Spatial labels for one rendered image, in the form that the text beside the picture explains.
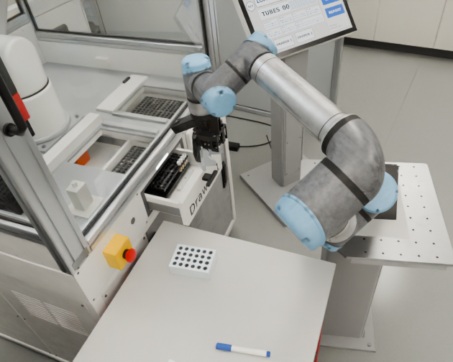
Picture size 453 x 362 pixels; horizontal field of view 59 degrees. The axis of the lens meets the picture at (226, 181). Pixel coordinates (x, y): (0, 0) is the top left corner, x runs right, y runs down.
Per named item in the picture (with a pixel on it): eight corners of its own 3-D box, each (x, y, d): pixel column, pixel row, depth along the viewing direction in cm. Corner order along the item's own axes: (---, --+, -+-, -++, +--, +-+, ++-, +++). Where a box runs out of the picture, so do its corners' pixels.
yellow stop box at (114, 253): (136, 252, 119) (130, 236, 114) (124, 271, 114) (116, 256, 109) (121, 248, 120) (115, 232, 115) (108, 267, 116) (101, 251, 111)
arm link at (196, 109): (182, 102, 108) (194, 86, 113) (184, 116, 111) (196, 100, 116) (207, 105, 105) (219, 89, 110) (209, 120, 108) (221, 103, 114)
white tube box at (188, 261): (217, 257, 124) (216, 249, 122) (210, 280, 119) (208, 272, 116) (180, 251, 127) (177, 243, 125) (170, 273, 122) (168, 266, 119)
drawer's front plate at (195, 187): (222, 168, 146) (219, 144, 138) (188, 226, 127) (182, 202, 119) (218, 166, 146) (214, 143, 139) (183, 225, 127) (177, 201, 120)
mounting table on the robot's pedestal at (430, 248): (419, 186, 155) (426, 163, 147) (445, 287, 123) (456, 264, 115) (300, 180, 163) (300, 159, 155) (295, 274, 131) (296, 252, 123)
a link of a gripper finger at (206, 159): (215, 178, 122) (213, 152, 116) (197, 174, 124) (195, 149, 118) (218, 173, 124) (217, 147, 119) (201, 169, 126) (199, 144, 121)
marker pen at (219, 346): (270, 352, 102) (270, 349, 100) (270, 358, 100) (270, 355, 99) (217, 344, 104) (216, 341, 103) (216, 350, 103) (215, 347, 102)
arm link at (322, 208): (372, 221, 119) (369, 197, 68) (334, 255, 121) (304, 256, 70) (343, 192, 123) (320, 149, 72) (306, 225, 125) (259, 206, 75)
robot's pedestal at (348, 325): (368, 291, 195) (401, 175, 143) (374, 353, 174) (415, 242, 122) (305, 285, 200) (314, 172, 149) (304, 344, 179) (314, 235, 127)
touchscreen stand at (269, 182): (346, 196, 242) (374, 29, 173) (285, 227, 229) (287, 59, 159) (297, 152, 275) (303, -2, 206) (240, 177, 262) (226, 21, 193)
